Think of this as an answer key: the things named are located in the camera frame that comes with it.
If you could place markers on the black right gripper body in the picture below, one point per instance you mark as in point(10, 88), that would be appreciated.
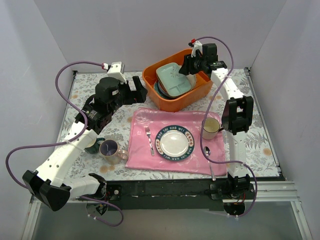
point(192, 64)

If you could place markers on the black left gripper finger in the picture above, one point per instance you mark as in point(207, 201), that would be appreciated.
point(137, 83)
point(140, 95)

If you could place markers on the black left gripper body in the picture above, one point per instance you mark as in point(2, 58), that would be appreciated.
point(130, 92)

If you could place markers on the pink bottom plate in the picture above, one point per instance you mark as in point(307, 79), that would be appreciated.
point(192, 80)

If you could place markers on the pink purple ceramic mug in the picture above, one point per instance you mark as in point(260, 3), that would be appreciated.
point(112, 153)

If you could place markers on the dark green mug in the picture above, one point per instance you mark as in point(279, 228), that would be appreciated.
point(94, 146)

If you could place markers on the green rectangular ceramic plate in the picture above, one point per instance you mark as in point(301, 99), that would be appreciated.
point(175, 89)

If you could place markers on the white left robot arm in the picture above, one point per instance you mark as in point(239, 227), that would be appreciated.
point(70, 150)

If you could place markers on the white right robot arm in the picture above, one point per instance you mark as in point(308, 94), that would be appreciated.
point(236, 117)

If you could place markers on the orange plastic bin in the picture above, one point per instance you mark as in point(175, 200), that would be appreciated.
point(202, 87)

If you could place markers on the pink satin placemat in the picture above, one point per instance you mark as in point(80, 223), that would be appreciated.
point(140, 157)

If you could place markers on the silver fork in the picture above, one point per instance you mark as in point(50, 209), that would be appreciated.
point(148, 133)

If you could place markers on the green rimmed white plate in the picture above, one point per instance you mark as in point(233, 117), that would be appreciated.
point(174, 143)

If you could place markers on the beige enamel mug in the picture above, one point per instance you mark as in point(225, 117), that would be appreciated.
point(211, 128)

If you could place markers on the silver spoon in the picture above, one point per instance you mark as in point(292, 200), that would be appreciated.
point(207, 153)

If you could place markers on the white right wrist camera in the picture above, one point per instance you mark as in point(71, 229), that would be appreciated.
point(195, 45)

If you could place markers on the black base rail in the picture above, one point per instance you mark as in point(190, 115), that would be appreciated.
point(220, 195)

